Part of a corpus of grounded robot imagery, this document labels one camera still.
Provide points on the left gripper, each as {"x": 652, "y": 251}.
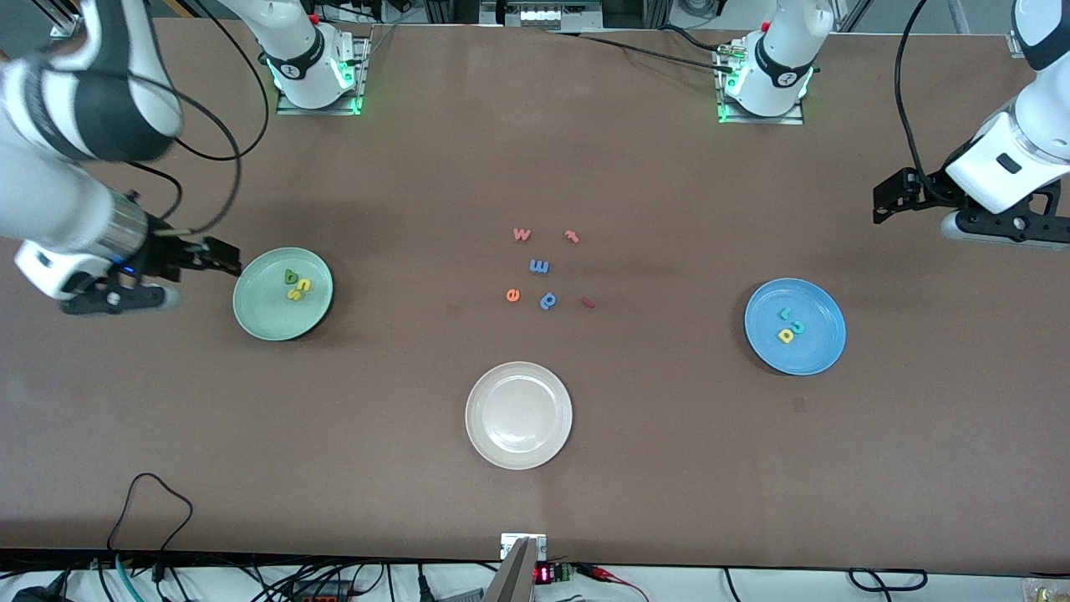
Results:
{"x": 922, "y": 189}

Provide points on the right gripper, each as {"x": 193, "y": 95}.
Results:
{"x": 170, "y": 253}

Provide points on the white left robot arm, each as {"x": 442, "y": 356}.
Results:
{"x": 782, "y": 50}

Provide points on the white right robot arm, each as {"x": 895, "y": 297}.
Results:
{"x": 50, "y": 109}

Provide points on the green plate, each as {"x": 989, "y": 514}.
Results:
{"x": 267, "y": 309}

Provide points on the blue plate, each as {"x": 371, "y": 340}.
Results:
{"x": 815, "y": 343}

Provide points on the blue letter m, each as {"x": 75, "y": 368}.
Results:
{"x": 539, "y": 267}

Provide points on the blue letter p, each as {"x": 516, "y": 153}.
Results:
{"x": 548, "y": 300}

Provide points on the white plate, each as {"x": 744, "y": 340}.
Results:
{"x": 518, "y": 415}

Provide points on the silver device box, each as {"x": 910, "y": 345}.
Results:
{"x": 539, "y": 15}

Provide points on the red LED display module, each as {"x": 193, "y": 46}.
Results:
{"x": 543, "y": 574}

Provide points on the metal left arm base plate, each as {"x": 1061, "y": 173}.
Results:
{"x": 769, "y": 120}

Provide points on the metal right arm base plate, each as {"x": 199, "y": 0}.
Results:
{"x": 363, "y": 58}

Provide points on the white bracket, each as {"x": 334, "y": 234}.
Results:
{"x": 506, "y": 543}

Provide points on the grey metal camera stand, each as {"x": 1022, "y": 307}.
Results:
{"x": 518, "y": 577}

